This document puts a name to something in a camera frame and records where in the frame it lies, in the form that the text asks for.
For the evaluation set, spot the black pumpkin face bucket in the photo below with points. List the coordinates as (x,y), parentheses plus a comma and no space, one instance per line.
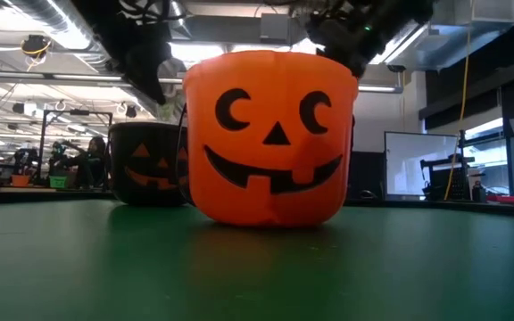
(145,151)

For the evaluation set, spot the white screen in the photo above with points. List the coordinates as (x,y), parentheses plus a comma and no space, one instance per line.
(417,160)

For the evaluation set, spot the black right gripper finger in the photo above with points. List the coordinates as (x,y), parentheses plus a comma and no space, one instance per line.
(355,64)

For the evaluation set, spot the orange pumpkin face bucket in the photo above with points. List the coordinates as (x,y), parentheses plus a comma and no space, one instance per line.
(270,134)

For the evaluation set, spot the person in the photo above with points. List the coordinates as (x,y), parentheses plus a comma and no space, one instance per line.
(89,162)

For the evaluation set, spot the black equipment rack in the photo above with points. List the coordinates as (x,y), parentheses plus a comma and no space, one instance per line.
(444,171)

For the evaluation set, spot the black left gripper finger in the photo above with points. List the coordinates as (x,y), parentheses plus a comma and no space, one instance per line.
(147,76)

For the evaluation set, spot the green table mat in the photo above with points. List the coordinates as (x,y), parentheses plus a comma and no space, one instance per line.
(105,267)

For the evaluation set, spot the grey ceiling unit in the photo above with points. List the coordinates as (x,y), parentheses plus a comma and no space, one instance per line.
(275,27)

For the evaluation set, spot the black metal frame stand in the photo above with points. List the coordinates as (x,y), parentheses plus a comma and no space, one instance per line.
(79,112)

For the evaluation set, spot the silver air duct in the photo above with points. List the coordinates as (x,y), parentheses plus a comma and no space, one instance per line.
(179,15)

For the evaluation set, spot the black dome camera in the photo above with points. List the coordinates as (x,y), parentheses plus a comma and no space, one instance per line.
(396,68)

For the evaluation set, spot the long ceiling light tube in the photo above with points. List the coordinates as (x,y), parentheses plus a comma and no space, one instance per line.
(83,77)

